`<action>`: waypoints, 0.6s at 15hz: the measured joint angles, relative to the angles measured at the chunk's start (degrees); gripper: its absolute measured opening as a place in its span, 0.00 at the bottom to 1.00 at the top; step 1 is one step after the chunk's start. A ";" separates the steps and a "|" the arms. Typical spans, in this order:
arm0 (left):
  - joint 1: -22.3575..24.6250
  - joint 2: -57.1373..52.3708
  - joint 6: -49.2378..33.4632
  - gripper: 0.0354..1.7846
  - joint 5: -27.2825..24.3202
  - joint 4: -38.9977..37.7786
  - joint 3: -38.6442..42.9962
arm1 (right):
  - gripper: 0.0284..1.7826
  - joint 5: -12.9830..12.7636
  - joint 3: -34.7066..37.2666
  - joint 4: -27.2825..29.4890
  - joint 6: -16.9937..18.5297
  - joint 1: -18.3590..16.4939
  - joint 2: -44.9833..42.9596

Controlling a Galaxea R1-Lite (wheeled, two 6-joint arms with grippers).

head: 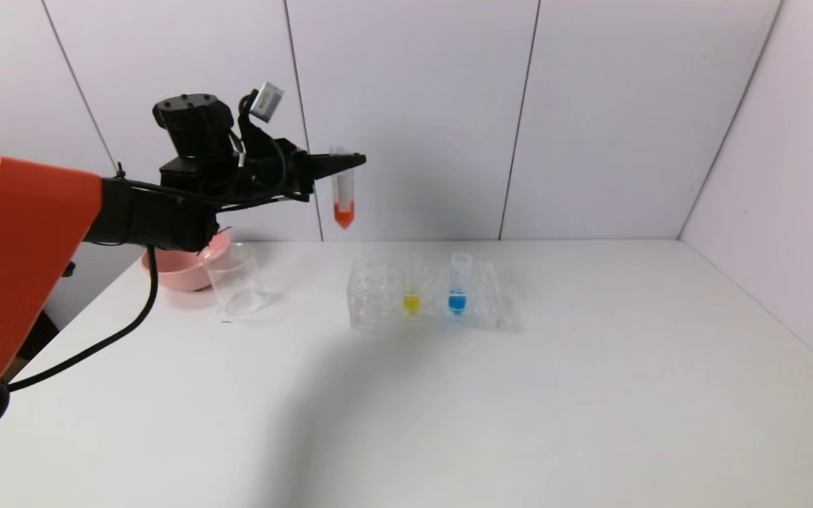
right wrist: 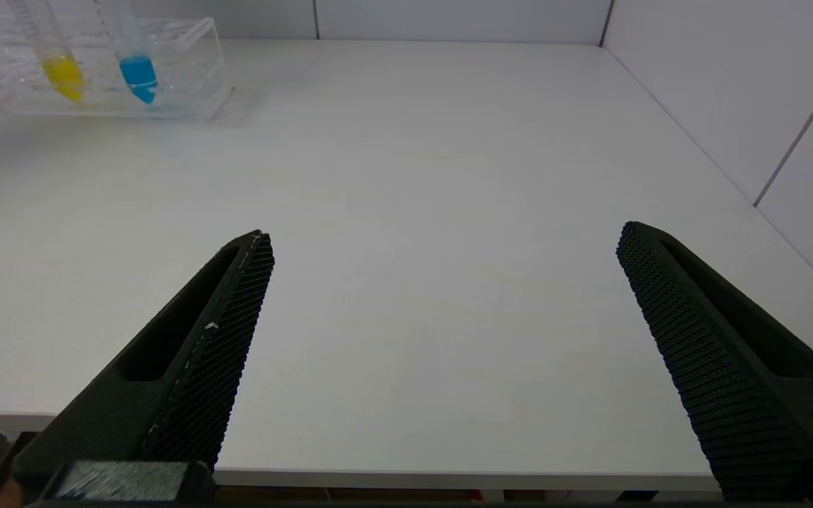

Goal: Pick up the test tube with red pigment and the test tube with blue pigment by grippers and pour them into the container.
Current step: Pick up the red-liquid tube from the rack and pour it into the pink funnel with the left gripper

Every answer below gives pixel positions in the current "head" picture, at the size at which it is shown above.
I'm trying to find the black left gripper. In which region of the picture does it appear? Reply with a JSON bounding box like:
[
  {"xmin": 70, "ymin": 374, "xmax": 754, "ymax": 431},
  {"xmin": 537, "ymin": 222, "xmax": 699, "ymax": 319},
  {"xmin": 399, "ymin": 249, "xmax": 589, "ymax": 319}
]
[{"xmin": 249, "ymin": 138, "xmax": 367, "ymax": 202}]

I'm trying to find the test tube with red pigment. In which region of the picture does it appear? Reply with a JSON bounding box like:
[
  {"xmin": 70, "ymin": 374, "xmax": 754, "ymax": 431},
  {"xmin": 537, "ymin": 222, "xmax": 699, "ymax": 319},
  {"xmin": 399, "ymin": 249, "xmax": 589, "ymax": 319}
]
[{"xmin": 329, "ymin": 146, "xmax": 356, "ymax": 230}]

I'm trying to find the clear acrylic test tube rack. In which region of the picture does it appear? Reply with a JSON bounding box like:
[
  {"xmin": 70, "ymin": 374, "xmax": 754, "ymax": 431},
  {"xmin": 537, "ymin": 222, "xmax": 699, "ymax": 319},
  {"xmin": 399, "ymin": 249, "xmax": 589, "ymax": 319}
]
[{"xmin": 348, "ymin": 260, "xmax": 502, "ymax": 329}]

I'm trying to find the test tube with yellow pigment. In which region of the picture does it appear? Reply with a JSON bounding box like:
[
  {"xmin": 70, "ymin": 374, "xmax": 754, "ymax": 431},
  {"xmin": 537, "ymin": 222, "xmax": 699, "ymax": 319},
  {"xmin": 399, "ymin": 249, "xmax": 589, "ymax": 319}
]
[{"xmin": 403, "ymin": 253, "xmax": 423, "ymax": 316}]

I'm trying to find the test tube with blue pigment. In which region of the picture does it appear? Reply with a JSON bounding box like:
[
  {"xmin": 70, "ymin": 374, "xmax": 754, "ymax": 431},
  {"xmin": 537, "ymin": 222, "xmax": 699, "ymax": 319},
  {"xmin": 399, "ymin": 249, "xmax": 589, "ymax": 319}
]
[{"xmin": 448, "ymin": 253, "xmax": 471, "ymax": 316}]

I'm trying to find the clear glass beaker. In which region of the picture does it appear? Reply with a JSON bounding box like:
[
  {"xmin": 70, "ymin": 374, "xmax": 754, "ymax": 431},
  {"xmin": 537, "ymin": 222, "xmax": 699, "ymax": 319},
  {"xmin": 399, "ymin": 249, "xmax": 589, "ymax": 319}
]
[{"xmin": 203, "ymin": 243, "xmax": 267, "ymax": 318}]

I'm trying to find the pink plastic bowl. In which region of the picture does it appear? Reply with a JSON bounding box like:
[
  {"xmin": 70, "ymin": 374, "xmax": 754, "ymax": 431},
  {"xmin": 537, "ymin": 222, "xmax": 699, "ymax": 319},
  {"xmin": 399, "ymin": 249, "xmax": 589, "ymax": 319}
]
[{"xmin": 142, "ymin": 229, "xmax": 233, "ymax": 293}]

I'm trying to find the dark office chair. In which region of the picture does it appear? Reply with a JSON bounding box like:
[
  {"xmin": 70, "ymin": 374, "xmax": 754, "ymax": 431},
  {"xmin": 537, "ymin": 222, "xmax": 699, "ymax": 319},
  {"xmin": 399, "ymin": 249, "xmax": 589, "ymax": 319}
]
[{"xmin": 4, "ymin": 261, "xmax": 76, "ymax": 385}]

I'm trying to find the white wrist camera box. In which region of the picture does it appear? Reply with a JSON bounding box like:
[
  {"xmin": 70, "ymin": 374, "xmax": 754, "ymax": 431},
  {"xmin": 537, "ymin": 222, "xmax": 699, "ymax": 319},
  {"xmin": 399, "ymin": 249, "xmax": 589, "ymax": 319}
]
[{"xmin": 250, "ymin": 82, "xmax": 285, "ymax": 122}]

